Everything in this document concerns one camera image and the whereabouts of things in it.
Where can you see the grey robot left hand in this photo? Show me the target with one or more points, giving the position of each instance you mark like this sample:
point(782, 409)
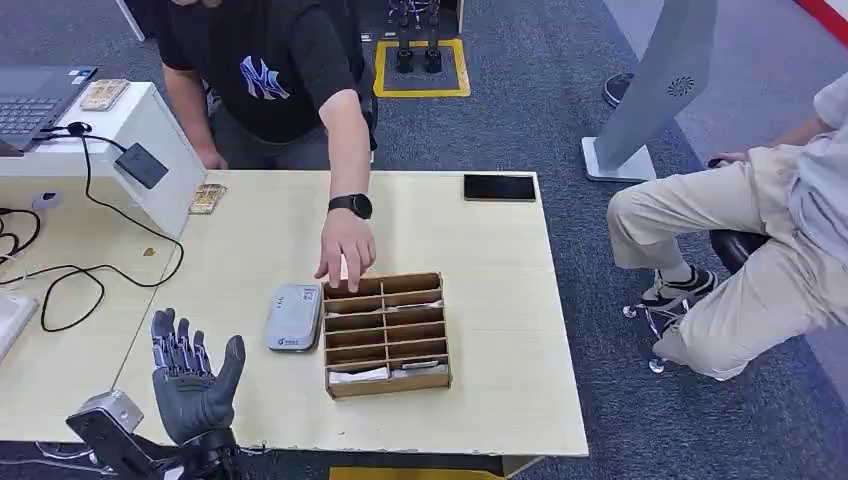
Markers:
point(192, 397)

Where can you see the wooden slotted card box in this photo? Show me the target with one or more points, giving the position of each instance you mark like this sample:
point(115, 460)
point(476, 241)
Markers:
point(386, 334)

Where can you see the grey rounded card reader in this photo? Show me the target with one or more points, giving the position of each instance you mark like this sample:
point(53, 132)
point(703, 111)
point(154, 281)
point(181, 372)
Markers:
point(293, 318)

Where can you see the white card in box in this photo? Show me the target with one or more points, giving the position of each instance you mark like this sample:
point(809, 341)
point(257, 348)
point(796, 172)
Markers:
point(358, 376)

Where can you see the white flat device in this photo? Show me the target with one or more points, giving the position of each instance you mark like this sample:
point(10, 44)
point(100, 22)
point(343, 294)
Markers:
point(12, 324)

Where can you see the tan patterned card stack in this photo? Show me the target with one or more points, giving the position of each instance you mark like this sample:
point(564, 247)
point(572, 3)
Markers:
point(207, 199)

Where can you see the grey card in box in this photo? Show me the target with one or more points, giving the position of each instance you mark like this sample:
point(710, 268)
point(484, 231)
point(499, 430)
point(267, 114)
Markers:
point(420, 365)

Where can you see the black flat scanner pad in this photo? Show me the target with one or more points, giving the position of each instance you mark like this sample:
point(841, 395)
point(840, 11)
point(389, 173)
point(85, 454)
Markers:
point(141, 166)

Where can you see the person's right hand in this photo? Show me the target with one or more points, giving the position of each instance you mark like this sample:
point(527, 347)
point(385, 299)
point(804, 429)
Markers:
point(213, 159)

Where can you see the small grey adapter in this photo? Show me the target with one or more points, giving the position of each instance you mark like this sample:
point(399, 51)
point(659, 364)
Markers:
point(45, 200)

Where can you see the pale card in box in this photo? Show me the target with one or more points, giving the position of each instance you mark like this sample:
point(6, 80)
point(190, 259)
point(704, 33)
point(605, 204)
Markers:
point(420, 305)

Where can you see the black wristwatch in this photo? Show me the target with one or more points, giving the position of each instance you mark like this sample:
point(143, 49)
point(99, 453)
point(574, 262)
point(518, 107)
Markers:
point(351, 204)

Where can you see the white desk riser box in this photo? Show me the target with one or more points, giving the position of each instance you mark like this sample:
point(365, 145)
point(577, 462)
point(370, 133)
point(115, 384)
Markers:
point(142, 119)

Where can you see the person in dark shirt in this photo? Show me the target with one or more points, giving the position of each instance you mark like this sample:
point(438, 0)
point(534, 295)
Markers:
point(265, 73)

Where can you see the dark laptop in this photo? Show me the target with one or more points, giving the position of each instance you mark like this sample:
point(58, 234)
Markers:
point(30, 106)

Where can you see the black smartphone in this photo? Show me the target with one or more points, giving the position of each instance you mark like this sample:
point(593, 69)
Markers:
point(499, 187)

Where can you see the black robot legs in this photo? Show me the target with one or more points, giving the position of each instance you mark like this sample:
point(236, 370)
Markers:
point(417, 36)

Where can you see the dark shoe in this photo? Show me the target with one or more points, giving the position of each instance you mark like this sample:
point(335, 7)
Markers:
point(616, 89)

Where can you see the grey kiosk stand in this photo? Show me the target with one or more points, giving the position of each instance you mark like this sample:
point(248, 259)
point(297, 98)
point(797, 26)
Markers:
point(656, 86)

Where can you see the black chrome swivel chair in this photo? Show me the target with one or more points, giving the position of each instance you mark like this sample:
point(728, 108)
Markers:
point(732, 248)

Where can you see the seated person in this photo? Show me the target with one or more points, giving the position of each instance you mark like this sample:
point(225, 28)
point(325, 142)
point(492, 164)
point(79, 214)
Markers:
point(762, 285)

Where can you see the seated person's hand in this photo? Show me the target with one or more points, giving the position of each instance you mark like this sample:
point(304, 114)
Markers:
point(729, 158)

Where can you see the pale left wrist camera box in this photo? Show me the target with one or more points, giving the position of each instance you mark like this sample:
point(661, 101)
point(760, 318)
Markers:
point(109, 414)

